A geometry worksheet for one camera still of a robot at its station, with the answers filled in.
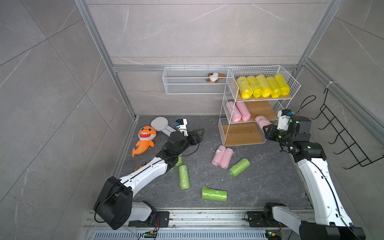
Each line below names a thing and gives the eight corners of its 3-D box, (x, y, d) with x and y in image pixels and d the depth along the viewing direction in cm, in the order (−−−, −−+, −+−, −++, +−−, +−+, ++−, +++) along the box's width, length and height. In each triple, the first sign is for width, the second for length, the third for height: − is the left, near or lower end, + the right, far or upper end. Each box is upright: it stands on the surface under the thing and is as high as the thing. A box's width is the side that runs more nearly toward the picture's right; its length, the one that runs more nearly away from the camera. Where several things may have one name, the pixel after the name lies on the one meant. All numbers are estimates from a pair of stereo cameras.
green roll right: (234, 179, 89) (236, 176, 86) (227, 171, 92) (229, 168, 89) (250, 166, 94) (252, 163, 91) (243, 159, 97) (245, 156, 94)
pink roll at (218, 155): (211, 163, 95) (211, 160, 92) (218, 146, 103) (219, 143, 100) (218, 166, 94) (219, 164, 91) (225, 149, 102) (226, 146, 99)
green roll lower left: (180, 189, 84) (179, 187, 82) (178, 168, 93) (178, 165, 90) (190, 188, 85) (190, 186, 82) (187, 166, 93) (187, 164, 91)
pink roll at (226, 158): (218, 166, 93) (218, 163, 91) (226, 148, 102) (226, 146, 99) (226, 170, 92) (227, 167, 89) (234, 152, 100) (235, 149, 97)
